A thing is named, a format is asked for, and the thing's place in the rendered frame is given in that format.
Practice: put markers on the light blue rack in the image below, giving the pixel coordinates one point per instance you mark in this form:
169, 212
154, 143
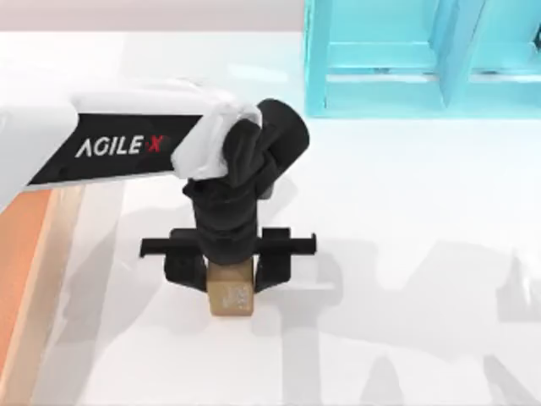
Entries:
380, 59

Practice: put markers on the brown block with speckled label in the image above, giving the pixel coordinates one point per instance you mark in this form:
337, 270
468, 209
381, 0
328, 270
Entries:
230, 296

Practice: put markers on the shallow salmon-coloured box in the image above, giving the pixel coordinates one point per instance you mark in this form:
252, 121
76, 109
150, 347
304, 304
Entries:
25, 270

